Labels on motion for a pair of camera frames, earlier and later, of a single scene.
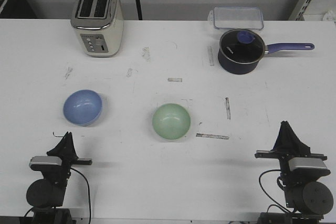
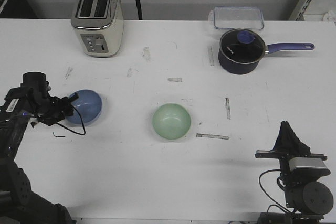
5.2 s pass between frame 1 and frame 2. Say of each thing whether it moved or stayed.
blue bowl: stayed
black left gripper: moved
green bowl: stayed
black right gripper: stayed
